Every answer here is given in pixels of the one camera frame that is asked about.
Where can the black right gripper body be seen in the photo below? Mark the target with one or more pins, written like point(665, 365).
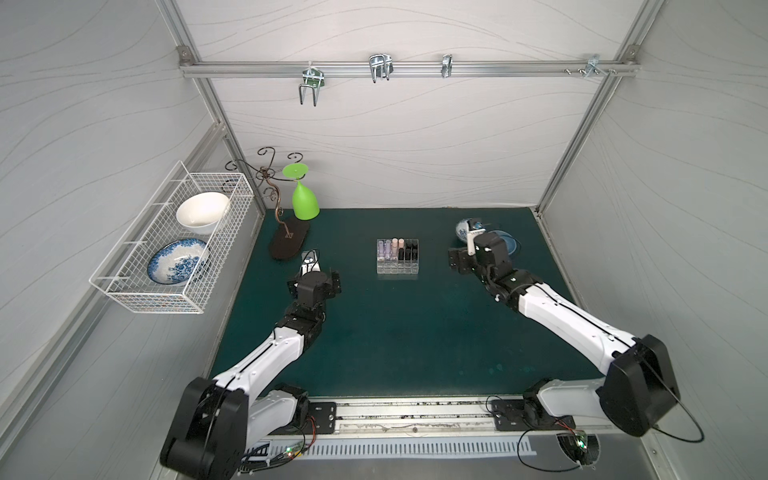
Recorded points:
point(459, 260)

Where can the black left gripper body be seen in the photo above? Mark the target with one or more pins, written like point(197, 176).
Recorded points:
point(313, 274)

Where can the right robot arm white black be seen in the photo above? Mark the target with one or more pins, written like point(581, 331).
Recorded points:
point(637, 386)

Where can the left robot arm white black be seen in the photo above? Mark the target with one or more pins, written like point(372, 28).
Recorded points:
point(290, 338)

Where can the clear acrylic lipstick organizer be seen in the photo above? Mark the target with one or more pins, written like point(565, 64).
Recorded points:
point(408, 268)

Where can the blue white porcelain bowl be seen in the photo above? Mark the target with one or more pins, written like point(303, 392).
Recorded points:
point(461, 230)

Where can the copper scroll glass stand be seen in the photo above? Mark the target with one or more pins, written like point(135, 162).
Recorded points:
point(291, 232)

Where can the green plastic wine glass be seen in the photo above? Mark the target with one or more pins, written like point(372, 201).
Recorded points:
point(304, 201)

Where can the light blue bowl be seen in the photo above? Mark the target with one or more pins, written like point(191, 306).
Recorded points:
point(509, 241)

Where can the white bowl in basket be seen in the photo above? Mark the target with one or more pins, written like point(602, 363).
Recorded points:
point(201, 213)

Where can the blue patterned bowl in basket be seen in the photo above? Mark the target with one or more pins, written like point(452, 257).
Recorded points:
point(176, 262)

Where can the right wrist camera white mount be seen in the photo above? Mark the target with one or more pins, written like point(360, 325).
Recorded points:
point(474, 228)

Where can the white wire basket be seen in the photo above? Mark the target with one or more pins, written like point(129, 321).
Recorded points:
point(122, 275)

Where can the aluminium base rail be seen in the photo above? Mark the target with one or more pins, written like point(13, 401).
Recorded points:
point(396, 417)

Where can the small metal clip on rail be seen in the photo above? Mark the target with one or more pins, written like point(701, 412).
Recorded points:
point(446, 66)

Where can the metal double hook on rail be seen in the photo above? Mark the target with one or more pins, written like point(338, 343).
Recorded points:
point(381, 67)

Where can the aluminium top rail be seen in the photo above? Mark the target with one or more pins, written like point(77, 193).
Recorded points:
point(402, 69)

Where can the metal hook right on rail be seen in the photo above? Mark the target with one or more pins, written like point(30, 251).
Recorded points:
point(592, 68)

